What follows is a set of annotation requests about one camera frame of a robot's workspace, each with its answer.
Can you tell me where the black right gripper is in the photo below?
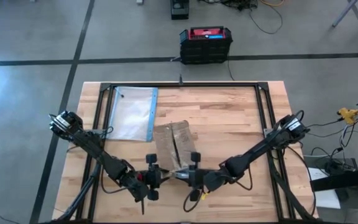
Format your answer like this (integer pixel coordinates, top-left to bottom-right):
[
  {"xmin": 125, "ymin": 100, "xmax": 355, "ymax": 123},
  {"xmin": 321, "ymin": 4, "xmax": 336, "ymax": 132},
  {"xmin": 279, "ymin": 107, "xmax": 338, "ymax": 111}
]
[{"xmin": 180, "ymin": 151, "xmax": 213, "ymax": 202}]

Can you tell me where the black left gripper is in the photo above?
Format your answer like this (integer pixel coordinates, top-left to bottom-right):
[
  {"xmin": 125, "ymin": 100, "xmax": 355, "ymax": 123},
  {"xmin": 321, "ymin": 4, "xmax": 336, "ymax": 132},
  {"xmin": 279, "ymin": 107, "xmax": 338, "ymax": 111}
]
[{"xmin": 141, "ymin": 153, "xmax": 176, "ymax": 202}]

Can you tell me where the brown cardboard box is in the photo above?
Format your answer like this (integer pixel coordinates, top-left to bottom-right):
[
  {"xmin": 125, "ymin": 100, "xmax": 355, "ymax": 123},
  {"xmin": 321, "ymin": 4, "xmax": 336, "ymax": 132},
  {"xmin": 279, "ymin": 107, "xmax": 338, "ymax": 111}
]
[{"xmin": 152, "ymin": 120, "xmax": 198, "ymax": 172}]

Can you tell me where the white mesh blue-zipper bag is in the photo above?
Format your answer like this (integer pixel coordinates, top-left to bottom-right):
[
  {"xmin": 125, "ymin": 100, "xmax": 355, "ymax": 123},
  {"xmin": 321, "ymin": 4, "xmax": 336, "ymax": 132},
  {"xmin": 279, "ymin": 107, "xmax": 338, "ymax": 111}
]
[{"xmin": 108, "ymin": 86, "xmax": 159, "ymax": 142}]

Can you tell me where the red black toolbox stack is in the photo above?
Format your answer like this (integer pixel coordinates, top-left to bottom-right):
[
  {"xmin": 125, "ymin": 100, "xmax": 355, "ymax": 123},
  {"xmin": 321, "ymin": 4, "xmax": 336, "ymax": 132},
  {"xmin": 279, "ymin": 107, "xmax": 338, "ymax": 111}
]
[{"xmin": 178, "ymin": 26, "xmax": 233, "ymax": 65}]

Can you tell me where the white paper sheet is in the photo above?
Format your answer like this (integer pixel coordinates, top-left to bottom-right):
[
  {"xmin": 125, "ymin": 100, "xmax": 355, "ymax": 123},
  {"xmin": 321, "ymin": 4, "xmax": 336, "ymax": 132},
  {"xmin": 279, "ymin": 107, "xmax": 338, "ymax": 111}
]
[{"xmin": 308, "ymin": 167, "xmax": 342, "ymax": 210}]

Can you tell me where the black flat bar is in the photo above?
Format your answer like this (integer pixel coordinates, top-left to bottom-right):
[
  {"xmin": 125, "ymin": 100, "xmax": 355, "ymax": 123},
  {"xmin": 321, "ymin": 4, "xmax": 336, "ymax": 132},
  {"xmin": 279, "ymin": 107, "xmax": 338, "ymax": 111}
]
[{"xmin": 309, "ymin": 166, "xmax": 358, "ymax": 193}]

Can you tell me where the small black floor case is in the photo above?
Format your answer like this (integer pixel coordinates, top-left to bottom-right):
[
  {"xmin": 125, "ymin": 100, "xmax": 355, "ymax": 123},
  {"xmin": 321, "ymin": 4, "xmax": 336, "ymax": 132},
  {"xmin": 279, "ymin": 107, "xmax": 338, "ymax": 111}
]
[{"xmin": 170, "ymin": 0, "xmax": 190, "ymax": 21}]

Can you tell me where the yellow plug connector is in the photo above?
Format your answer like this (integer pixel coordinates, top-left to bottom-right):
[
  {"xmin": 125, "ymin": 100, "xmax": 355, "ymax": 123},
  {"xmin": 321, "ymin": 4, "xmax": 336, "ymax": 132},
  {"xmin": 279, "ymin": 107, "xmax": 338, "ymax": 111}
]
[{"xmin": 336, "ymin": 107, "xmax": 358, "ymax": 125}]

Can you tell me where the grey table leg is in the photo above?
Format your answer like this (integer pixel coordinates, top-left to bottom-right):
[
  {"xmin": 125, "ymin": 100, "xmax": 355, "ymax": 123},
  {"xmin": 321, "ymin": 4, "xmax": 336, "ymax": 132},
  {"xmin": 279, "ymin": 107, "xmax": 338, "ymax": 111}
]
[{"xmin": 331, "ymin": 0, "xmax": 358, "ymax": 29}]

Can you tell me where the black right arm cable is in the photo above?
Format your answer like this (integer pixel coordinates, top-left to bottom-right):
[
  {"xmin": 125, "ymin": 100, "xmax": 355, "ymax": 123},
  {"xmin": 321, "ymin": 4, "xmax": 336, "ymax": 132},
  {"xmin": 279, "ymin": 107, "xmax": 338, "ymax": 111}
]
[{"xmin": 183, "ymin": 167, "xmax": 254, "ymax": 213}]

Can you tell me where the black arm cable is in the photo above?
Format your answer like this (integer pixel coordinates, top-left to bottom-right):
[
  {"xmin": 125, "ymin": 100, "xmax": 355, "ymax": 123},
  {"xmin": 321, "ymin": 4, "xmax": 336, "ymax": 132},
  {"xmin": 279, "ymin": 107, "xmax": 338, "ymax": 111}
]
[
  {"xmin": 99, "ymin": 167, "xmax": 145, "ymax": 215},
  {"xmin": 183, "ymin": 167, "xmax": 254, "ymax": 213}
]

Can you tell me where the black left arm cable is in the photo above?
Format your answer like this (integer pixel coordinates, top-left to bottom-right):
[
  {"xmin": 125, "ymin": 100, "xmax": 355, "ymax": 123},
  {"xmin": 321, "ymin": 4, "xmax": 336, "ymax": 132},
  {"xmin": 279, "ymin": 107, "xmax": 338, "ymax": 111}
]
[{"xmin": 99, "ymin": 167, "xmax": 145, "ymax": 215}]

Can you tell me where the black aluminium table frame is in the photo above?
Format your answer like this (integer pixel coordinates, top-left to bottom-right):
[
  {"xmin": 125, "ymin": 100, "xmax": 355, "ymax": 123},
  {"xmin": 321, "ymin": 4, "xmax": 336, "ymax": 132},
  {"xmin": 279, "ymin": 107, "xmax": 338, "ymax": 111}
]
[{"xmin": 50, "ymin": 81, "xmax": 319, "ymax": 224}]

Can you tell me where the black toolbox cable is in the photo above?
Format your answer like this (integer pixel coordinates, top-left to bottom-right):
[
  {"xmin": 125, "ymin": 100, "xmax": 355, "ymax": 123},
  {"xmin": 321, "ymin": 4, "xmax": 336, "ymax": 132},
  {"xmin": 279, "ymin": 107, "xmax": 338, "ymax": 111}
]
[{"xmin": 226, "ymin": 52, "xmax": 236, "ymax": 82}]

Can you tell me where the black floor cable bundle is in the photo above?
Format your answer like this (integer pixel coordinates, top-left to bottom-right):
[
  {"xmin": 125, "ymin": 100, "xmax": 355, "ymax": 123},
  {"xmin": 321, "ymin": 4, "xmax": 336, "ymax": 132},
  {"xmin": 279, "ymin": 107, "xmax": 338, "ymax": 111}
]
[{"xmin": 197, "ymin": 0, "xmax": 284, "ymax": 35}]

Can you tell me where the yellow floor cable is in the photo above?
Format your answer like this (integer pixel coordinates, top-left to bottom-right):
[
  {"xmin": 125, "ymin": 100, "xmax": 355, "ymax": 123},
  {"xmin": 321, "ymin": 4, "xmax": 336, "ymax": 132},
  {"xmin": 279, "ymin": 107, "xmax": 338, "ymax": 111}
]
[{"xmin": 258, "ymin": 0, "xmax": 285, "ymax": 7}]

